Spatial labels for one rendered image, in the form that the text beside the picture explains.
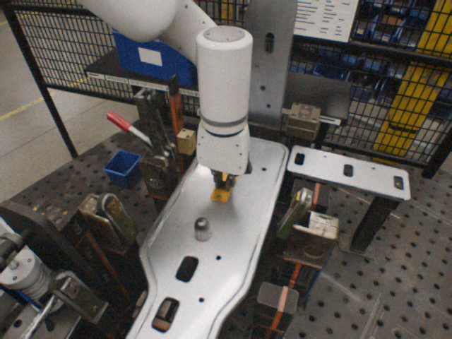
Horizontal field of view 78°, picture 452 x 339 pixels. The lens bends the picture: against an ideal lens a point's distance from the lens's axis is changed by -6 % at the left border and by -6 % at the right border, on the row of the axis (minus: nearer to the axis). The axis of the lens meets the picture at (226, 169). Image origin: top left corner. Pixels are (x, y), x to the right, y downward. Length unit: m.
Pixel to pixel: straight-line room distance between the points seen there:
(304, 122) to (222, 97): 0.37
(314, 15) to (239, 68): 0.58
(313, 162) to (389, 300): 0.45
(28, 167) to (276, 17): 2.20
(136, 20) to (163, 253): 0.40
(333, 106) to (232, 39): 0.54
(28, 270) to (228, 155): 0.37
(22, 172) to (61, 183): 1.34
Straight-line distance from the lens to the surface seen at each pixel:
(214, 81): 0.45
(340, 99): 0.96
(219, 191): 0.65
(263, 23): 0.73
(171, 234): 0.61
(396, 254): 1.05
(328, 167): 0.76
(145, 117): 0.60
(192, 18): 0.52
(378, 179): 0.78
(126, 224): 0.61
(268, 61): 0.76
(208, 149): 0.56
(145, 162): 0.68
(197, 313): 0.54
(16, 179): 2.53
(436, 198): 1.29
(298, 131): 0.81
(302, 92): 0.96
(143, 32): 0.41
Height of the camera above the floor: 1.51
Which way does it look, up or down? 46 degrees down
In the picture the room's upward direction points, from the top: straight up
